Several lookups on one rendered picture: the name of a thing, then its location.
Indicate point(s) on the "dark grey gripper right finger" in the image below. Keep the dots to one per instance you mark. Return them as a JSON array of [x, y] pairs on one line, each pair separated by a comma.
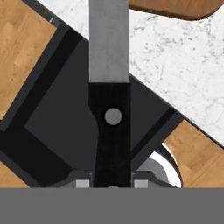
[[141, 183]]

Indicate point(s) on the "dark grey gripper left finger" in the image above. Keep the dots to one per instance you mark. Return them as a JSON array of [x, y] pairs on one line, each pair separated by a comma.
[[82, 183]]

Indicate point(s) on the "dark grey open drawer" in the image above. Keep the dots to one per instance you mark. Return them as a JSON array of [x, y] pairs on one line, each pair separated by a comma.
[[58, 116]]

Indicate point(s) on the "brown wooden cutting board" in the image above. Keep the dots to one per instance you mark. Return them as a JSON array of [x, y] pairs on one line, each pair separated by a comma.
[[175, 7]]

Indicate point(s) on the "white and black round object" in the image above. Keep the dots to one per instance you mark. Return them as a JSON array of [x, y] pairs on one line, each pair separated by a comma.
[[169, 167]]

